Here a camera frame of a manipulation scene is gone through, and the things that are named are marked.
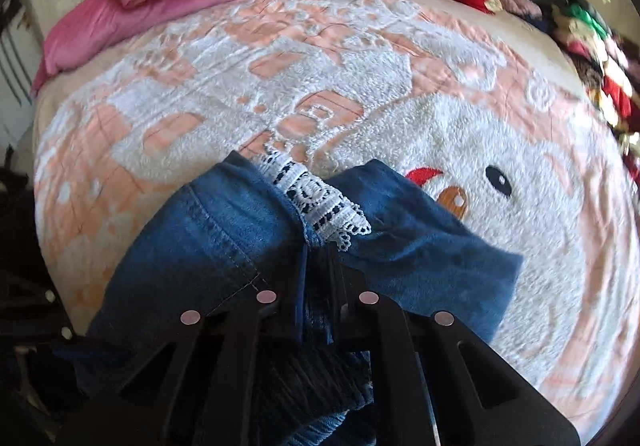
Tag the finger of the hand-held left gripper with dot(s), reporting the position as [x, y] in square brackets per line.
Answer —
[45, 313]

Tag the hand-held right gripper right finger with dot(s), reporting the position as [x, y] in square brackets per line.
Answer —
[345, 296]

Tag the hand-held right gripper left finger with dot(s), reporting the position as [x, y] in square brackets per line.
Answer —
[240, 351]

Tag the blue denim pants lace hem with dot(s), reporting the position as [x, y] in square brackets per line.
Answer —
[225, 236]

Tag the dark cloth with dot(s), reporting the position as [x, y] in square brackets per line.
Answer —
[20, 226]

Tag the peach and white printed blanket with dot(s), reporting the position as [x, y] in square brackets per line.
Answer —
[350, 75]

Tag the pile of colourful clothes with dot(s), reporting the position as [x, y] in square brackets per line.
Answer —
[600, 50]

